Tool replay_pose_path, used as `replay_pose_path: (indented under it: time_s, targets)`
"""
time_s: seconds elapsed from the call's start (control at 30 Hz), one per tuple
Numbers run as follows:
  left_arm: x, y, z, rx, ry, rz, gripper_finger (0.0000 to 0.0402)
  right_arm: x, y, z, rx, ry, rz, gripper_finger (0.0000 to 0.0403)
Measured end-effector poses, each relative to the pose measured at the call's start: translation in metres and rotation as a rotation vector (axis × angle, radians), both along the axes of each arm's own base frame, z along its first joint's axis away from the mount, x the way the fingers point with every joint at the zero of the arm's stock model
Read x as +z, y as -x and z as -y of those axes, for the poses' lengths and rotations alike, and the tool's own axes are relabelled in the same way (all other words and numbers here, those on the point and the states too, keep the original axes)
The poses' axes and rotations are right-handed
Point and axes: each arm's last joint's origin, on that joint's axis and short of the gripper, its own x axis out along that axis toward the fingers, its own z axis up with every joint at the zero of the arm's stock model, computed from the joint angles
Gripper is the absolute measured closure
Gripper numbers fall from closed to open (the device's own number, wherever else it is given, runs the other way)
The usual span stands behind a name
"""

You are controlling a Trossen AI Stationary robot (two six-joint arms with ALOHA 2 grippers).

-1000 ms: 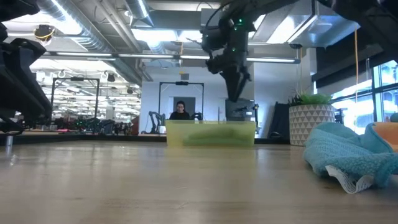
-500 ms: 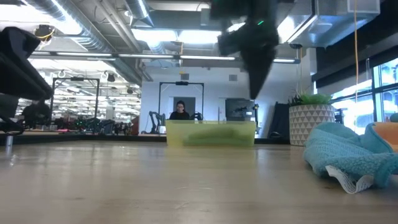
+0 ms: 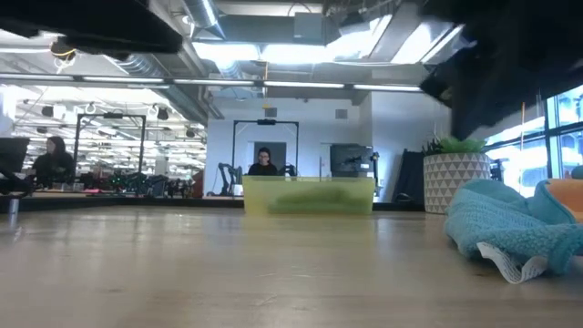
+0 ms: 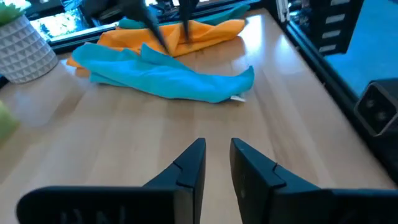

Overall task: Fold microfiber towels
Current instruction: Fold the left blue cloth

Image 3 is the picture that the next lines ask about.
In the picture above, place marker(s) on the green microfiber towel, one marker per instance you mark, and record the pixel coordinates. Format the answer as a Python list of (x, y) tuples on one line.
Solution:
[(319, 200)]

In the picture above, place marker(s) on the light blue microfiber towel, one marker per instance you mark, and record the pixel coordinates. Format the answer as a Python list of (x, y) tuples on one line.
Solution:
[(492, 223)]

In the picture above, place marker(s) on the orange microfiber towel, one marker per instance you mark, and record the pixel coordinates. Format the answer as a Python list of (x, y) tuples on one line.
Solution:
[(567, 196)]

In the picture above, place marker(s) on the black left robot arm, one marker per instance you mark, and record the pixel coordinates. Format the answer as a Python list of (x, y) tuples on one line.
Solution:
[(91, 23)]

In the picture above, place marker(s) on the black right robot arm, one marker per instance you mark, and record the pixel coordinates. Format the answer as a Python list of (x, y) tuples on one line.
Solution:
[(524, 36)]

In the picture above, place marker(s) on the grey door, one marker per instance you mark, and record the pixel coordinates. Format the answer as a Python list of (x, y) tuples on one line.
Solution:
[(279, 150)]

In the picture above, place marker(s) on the person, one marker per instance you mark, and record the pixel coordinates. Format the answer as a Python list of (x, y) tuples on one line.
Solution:
[(54, 166), (263, 168)]

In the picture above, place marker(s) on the yellow plastic bin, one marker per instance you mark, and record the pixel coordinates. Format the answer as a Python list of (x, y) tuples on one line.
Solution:
[(255, 196)]

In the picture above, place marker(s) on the black equipment rack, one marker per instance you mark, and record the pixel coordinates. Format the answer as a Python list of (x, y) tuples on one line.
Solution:
[(350, 157)]

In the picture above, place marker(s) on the long ceiling tube light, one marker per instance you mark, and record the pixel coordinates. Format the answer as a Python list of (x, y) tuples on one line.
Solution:
[(300, 84)]

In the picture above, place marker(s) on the black upright panel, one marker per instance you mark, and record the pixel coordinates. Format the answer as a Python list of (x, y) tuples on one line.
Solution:
[(410, 177)]

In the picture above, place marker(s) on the succulent in white patterned pot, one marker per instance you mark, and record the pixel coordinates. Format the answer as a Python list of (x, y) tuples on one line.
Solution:
[(455, 182)]

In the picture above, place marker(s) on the black computer monitor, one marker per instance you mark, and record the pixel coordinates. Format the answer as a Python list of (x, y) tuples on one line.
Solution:
[(11, 152)]

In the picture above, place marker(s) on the grey wall vent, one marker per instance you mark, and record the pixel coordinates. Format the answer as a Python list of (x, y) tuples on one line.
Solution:
[(271, 112), (341, 114)]

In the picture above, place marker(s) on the silver smooth round duct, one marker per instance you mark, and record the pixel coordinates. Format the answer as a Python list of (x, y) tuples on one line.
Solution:
[(205, 16)]

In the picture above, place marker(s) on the silver ribbed ventilation duct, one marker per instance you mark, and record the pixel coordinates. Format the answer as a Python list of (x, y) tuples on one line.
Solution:
[(141, 68)]

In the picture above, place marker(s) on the black window frame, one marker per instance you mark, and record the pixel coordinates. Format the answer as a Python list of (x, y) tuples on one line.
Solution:
[(552, 155)]

